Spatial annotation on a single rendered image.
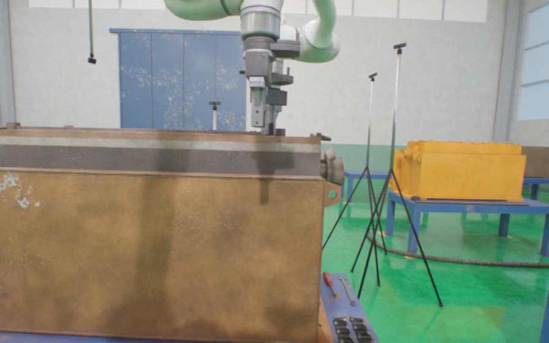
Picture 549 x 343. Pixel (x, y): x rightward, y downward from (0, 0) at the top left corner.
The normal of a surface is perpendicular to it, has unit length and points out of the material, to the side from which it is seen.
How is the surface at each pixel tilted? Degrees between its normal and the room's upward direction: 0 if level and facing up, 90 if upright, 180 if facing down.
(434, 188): 90
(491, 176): 90
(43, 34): 90
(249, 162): 90
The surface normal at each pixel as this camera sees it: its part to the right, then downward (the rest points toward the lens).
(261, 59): -0.04, 0.12
